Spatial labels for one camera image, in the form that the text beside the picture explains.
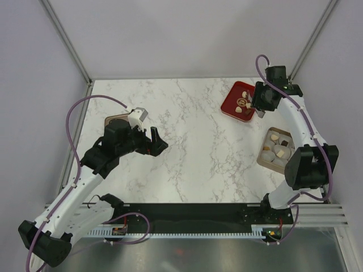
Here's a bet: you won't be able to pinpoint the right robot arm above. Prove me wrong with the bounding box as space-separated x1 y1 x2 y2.
252 80 339 224

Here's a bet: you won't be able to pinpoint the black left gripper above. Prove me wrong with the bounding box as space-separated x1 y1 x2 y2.
117 122 167 157

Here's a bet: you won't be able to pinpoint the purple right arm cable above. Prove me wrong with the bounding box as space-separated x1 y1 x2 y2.
255 54 334 246

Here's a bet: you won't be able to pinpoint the aluminium frame right post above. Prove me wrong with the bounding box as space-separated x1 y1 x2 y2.
288 0 340 82

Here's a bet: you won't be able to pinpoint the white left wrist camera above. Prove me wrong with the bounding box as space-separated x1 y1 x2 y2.
127 107 148 131

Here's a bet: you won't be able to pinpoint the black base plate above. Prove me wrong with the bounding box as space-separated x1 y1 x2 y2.
112 203 293 233

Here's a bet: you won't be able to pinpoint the beige chocolate box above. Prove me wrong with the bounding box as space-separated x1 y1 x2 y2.
256 127 295 174

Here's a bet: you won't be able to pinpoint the aluminium frame post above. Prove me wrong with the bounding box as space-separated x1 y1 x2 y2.
288 0 340 82
39 0 94 86

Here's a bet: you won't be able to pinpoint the white paper cup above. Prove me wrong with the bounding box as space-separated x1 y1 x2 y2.
260 150 276 162

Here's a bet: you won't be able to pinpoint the aluminium frame left post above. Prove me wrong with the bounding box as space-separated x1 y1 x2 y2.
39 0 94 86

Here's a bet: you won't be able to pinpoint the red square tray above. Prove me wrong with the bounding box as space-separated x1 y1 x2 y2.
221 81 255 122

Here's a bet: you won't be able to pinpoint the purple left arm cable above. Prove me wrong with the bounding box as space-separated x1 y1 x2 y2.
26 95 130 270

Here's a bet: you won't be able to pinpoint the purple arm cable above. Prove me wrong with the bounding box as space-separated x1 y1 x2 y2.
255 54 334 246
26 95 130 270

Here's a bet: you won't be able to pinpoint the steel tongs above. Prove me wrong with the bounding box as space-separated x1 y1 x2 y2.
248 91 265 118

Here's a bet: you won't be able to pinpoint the beige box lid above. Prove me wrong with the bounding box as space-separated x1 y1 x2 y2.
104 113 129 126

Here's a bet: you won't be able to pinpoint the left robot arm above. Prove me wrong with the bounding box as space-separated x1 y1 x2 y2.
18 119 168 271

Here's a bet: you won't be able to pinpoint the white cable duct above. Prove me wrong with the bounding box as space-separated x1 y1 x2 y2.
85 225 281 239

